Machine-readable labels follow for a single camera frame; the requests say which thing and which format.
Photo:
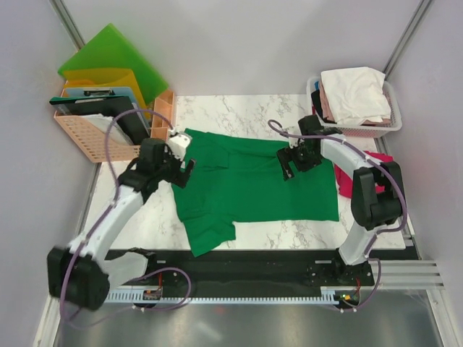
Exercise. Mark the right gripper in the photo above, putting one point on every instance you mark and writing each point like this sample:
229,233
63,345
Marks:
288,154

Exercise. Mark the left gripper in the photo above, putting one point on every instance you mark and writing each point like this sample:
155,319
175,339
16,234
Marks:
179,178

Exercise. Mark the green t shirt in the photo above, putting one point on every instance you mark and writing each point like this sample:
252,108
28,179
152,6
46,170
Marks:
239,180

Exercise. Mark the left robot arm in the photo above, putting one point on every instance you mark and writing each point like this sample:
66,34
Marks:
80,273

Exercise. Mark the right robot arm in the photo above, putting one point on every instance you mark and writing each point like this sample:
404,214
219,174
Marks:
378,204

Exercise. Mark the pink t shirt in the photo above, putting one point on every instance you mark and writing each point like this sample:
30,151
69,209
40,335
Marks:
328,116

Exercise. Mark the red t shirt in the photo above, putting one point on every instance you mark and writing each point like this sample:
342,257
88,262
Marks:
345,184

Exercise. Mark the black t shirt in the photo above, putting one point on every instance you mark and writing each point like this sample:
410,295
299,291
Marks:
315,97

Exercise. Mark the white laundry basket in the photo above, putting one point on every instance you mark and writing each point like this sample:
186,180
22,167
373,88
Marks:
313,84

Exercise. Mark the peach file organizer basket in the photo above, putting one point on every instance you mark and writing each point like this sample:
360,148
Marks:
93,135

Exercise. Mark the black binder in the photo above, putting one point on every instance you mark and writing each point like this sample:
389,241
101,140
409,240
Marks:
133,125

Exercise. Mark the yellow plastic folder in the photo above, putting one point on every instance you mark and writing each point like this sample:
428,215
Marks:
102,77

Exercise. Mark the blue clipboard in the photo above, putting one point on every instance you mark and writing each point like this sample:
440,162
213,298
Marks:
76,93

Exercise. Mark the green plastic folder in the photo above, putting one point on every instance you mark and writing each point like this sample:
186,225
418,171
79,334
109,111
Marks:
110,49

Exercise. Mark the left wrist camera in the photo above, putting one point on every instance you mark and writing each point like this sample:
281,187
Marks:
178,142

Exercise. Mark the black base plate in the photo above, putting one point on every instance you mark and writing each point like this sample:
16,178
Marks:
314,268

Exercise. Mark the white cable duct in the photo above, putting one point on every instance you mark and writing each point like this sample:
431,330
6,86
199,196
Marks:
141,295

